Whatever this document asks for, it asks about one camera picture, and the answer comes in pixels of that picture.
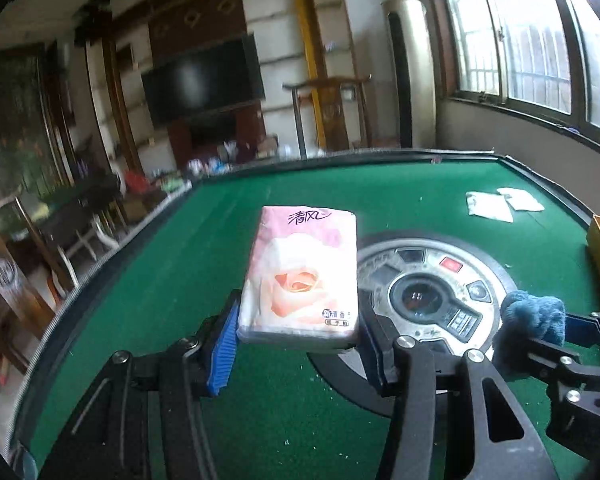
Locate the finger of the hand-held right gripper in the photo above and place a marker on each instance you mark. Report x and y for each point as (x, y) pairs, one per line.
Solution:
(560, 362)
(587, 329)

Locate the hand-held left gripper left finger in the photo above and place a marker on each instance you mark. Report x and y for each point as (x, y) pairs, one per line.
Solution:
(222, 350)

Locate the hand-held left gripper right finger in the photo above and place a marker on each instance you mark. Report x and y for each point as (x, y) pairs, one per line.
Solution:
(377, 360)

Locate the blue cloth with red bag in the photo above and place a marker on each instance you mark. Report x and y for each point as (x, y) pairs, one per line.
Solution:
(530, 325)

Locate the pink tissue pack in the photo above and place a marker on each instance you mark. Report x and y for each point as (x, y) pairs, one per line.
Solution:
(300, 280)

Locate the round table centre panel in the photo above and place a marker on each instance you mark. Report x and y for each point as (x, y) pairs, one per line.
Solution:
(430, 295)

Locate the white paper piece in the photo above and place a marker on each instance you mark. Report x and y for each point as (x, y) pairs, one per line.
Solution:
(489, 206)
(522, 199)

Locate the white chair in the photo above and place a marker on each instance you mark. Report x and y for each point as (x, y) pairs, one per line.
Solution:
(90, 240)

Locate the red plastic bag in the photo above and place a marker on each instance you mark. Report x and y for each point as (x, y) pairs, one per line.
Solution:
(136, 181)

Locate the dark side table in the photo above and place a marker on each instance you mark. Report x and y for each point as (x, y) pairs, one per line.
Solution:
(85, 200)

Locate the wooden armchair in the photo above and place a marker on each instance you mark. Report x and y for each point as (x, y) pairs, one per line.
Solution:
(330, 115)

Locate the black flat television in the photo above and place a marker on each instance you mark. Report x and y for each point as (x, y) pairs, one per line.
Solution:
(202, 82)

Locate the standing air conditioner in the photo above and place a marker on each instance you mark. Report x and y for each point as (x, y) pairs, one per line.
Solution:
(410, 75)

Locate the window with metal bars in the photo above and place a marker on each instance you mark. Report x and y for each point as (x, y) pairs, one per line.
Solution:
(530, 35)

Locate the yellow pillar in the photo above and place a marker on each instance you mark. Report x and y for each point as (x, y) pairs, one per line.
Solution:
(312, 60)

